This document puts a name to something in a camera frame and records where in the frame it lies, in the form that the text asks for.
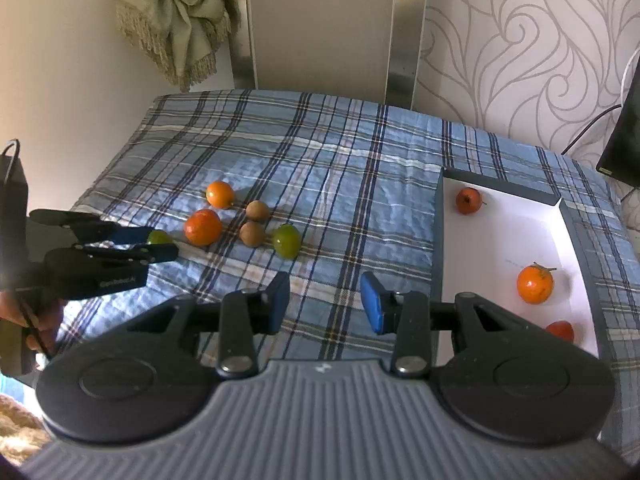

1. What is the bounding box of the small orange tangerine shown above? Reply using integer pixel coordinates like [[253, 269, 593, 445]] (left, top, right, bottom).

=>
[[206, 180, 236, 209]]

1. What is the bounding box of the person's left hand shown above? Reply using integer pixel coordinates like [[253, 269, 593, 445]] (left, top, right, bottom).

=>
[[0, 290, 65, 358]]

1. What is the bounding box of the white box with grey rim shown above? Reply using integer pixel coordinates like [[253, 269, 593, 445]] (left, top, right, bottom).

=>
[[431, 167, 613, 368]]

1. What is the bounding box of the beige fluffy rug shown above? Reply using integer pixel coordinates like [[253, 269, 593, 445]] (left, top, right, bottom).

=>
[[0, 392, 51, 466]]

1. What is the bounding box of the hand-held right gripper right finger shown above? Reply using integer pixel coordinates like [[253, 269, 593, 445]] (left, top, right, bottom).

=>
[[360, 271, 508, 380]]

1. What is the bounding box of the blue plaid blanket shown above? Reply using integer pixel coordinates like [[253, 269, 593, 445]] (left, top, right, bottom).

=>
[[52, 89, 640, 461]]

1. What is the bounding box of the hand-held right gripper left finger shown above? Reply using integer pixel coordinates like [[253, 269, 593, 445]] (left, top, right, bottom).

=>
[[125, 271, 292, 380]]

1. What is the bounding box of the red apple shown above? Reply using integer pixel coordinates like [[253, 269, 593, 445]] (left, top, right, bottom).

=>
[[545, 320, 575, 344]]

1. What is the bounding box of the black television cable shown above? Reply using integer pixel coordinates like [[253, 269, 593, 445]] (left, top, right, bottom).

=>
[[560, 103, 623, 156]]

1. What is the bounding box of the red fruit with stem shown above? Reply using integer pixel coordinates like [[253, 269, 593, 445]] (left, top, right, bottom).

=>
[[455, 186, 487, 215]]

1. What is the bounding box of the orange persimmon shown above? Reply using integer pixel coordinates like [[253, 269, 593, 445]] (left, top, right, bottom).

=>
[[516, 261, 557, 305]]

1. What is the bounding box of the large reddish orange tangerine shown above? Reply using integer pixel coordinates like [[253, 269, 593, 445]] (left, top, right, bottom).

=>
[[184, 209, 223, 247]]

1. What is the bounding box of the silver wall trim strip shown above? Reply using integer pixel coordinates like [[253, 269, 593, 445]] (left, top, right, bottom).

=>
[[229, 0, 259, 92], [385, 0, 427, 111]]

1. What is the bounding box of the black television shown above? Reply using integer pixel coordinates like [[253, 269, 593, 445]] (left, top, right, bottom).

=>
[[596, 47, 640, 188]]

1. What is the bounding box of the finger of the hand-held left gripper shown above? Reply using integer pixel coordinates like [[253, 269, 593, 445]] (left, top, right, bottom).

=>
[[73, 243, 180, 266], [29, 208, 152, 244]]

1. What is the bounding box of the beige hanging curtain cloth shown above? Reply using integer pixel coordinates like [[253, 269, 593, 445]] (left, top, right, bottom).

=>
[[107, 0, 233, 93]]

